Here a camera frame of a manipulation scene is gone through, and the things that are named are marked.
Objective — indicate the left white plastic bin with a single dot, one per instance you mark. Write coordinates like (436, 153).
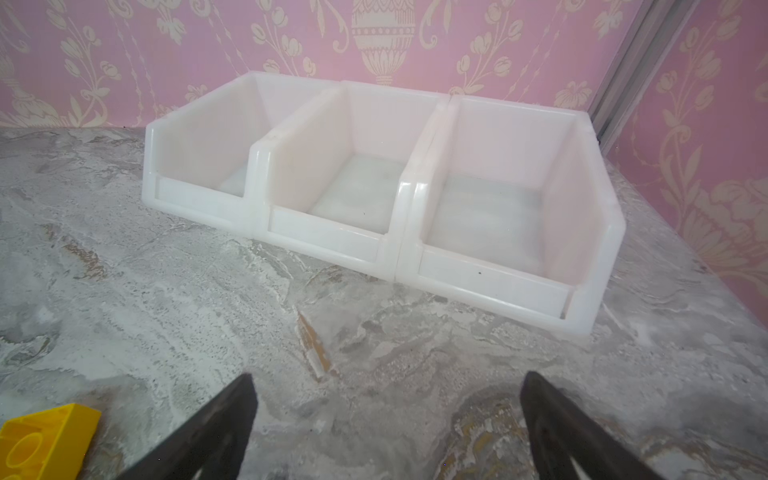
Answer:
(196, 157)

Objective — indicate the yellow lego brick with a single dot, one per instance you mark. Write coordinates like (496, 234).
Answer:
(51, 444)

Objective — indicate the white plastic bin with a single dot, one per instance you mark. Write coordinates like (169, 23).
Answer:
(196, 157)
(336, 179)
(514, 213)

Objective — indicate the middle white plastic bin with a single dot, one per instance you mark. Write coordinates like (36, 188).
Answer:
(336, 179)

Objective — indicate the right white plastic bin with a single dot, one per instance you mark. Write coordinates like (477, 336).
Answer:
(514, 213)

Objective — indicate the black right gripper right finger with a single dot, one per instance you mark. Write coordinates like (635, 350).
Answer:
(564, 440)

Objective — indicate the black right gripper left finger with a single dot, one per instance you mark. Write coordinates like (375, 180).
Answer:
(209, 445)

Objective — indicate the aluminium corner post right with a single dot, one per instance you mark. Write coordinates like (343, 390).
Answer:
(651, 33)

